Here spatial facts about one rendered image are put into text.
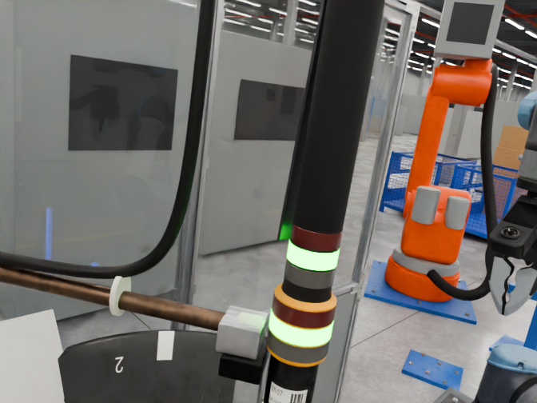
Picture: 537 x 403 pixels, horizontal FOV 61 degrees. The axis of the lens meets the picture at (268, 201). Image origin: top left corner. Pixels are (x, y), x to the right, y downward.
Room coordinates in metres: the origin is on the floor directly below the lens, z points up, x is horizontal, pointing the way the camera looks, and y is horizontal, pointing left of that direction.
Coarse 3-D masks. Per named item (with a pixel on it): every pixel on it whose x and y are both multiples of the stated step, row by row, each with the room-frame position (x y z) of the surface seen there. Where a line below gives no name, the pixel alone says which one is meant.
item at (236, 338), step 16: (224, 320) 0.29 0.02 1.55; (224, 336) 0.28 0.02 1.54; (240, 336) 0.28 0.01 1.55; (256, 336) 0.28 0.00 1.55; (224, 352) 0.28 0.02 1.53; (240, 352) 0.28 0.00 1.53; (256, 352) 0.28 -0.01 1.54; (224, 368) 0.27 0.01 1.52; (240, 368) 0.27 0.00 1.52; (256, 368) 0.27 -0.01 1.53; (240, 384) 0.28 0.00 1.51; (256, 384) 0.27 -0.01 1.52; (240, 400) 0.28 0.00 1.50; (256, 400) 0.28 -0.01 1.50
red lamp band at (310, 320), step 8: (272, 304) 0.28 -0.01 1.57; (280, 304) 0.27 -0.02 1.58; (336, 304) 0.28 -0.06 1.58; (280, 312) 0.27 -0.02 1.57; (288, 312) 0.27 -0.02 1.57; (296, 312) 0.27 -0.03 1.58; (304, 312) 0.27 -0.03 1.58; (312, 312) 0.27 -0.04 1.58; (320, 312) 0.27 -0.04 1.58; (328, 312) 0.27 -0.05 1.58; (288, 320) 0.27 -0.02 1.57; (296, 320) 0.27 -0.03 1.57; (304, 320) 0.27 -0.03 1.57; (312, 320) 0.27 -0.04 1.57; (320, 320) 0.27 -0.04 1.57; (328, 320) 0.27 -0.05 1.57; (312, 328) 0.27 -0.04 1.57
